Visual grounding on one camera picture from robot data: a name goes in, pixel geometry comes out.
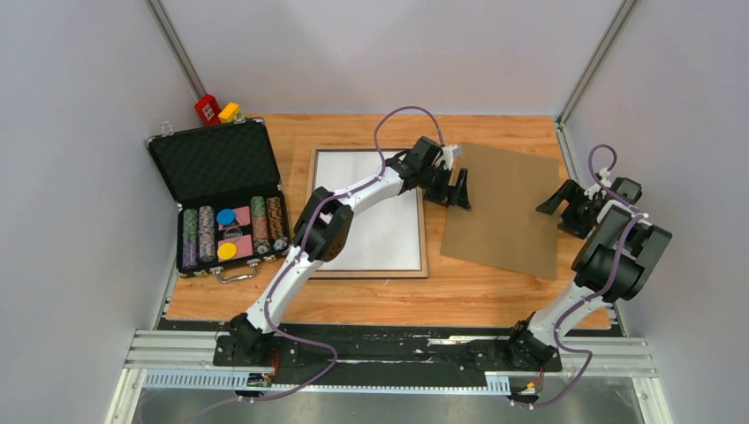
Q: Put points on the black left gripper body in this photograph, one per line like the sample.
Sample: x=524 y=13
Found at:
x=435 y=185

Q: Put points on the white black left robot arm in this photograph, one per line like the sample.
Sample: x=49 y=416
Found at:
x=323 y=228

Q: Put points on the green red chip stack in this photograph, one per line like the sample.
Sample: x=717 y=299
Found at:
x=261 y=243

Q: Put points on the red toy house block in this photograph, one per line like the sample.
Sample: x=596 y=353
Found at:
x=208 y=110

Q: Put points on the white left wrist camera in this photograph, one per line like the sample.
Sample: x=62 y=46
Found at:
x=449 y=154

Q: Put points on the green purple chip stack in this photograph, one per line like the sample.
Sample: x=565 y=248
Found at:
x=190 y=248

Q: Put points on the black poker chip case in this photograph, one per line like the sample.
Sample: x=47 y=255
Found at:
x=220 y=166

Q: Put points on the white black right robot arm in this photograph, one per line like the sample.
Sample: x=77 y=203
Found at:
x=622 y=248

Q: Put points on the wooden picture frame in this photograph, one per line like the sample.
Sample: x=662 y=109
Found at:
x=424 y=246

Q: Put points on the grey pink chip stack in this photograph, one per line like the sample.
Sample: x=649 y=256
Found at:
x=206 y=234

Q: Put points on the sunflower photo print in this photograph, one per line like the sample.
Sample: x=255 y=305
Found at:
x=374 y=234

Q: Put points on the pink card deck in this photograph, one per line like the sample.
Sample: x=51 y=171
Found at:
x=239 y=233

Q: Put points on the yellow round chip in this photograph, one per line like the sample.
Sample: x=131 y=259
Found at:
x=226 y=251

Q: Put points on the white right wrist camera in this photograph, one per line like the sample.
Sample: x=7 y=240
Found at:
x=602 y=180

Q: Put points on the aluminium rail frame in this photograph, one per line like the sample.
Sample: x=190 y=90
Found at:
x=164 y=359

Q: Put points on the brown orange chip stack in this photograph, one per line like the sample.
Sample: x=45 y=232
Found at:
x=276 y=223

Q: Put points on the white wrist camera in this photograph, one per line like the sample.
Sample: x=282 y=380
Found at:
x=449 y=154
x=602 y=180

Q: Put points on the yellow toy block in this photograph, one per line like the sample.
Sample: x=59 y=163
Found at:
x=232 y=112

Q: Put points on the brown cardboard backing board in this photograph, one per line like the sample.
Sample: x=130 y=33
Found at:
x=503 y=229

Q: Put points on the blue round chip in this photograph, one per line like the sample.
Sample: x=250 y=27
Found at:
x=226 y=217

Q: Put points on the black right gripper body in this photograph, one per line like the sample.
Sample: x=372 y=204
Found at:
x=575 y=217

